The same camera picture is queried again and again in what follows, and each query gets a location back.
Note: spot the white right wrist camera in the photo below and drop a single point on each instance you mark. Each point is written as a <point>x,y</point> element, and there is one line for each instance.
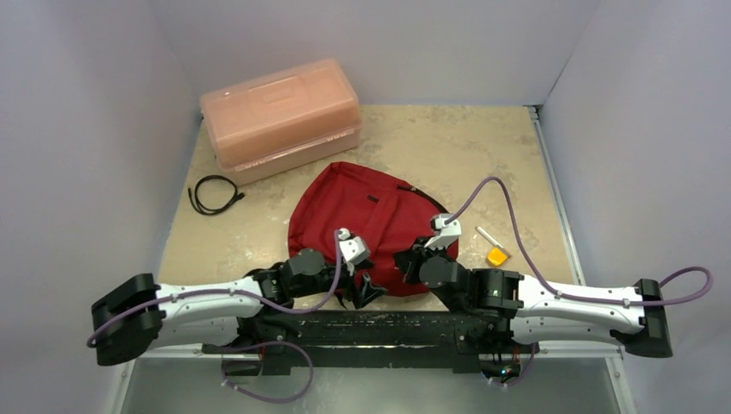
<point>447,230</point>

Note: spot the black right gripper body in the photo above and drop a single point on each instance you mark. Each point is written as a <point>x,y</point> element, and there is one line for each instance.
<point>411,260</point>

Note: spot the white pencil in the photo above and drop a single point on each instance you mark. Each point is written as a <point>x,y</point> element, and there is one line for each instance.
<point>494,242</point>

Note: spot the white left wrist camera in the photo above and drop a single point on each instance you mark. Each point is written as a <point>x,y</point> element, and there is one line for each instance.
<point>351,245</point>

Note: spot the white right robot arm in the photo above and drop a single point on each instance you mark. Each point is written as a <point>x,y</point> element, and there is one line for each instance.
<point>517,307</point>

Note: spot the orange eraser block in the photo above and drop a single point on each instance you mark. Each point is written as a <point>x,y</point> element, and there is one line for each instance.
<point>496,257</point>

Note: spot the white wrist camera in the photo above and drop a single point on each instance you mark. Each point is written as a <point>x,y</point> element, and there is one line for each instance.
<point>351,245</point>
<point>447,230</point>

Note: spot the red backpack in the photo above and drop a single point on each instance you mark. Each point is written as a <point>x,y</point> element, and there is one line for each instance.
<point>387,212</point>

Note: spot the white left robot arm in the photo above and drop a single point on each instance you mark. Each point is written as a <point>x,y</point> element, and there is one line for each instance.
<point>141,314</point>

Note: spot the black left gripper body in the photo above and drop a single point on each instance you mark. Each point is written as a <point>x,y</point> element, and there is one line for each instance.
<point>346,272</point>

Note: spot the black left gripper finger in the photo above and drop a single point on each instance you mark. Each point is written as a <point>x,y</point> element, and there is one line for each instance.
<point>352,295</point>
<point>368,291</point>

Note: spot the aluminium frame rail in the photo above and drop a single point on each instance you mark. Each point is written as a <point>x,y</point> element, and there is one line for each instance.
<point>549,242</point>

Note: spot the translucent pink storage box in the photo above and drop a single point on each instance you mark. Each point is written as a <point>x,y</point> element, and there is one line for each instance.
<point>269,125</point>

